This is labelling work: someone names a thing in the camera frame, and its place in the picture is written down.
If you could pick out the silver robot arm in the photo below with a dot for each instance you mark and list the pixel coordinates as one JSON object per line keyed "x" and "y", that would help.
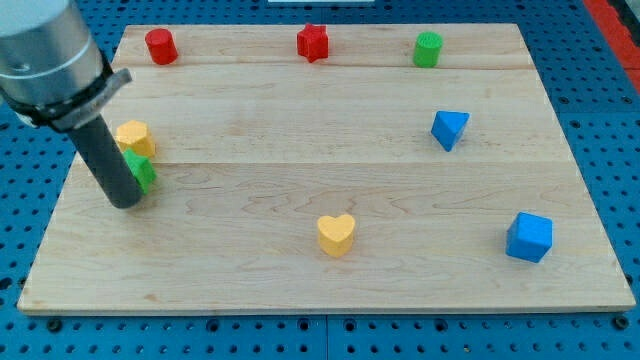
{"x": 52, "y": 71}

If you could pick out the yellow hexagon block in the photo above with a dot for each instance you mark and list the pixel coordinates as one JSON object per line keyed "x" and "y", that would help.
{"x": 136, "y": 136}

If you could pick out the wooden board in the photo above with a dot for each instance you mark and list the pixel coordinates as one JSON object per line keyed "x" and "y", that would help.
{"x": 255, "y": 144}

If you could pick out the yellow heart block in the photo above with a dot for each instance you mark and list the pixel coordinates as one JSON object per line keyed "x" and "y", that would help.
{"x": 336, "y": 234}

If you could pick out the blue triangle block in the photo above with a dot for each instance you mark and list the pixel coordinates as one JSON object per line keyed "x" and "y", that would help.
{"x": 448, "y": 127}

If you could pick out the red star block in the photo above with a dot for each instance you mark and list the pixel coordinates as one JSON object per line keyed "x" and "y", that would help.
{"x": 313, "y": 42}

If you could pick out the green cylinder block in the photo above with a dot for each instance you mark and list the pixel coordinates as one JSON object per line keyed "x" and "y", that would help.
{"x": 427, "y": 49}

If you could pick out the green star block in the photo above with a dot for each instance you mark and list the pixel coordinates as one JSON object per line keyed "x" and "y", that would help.
{"x": 141, "y": 168}

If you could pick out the red cylinder block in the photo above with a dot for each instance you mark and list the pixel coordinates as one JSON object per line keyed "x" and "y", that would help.
{"x": 161, "y": 46}

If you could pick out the blue cube block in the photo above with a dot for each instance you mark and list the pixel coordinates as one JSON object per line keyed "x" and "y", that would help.
{"x": 529, "y": 237}

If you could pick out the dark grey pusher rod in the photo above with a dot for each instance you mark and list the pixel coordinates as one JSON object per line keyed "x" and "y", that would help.
{"x": 97, "y": 147}

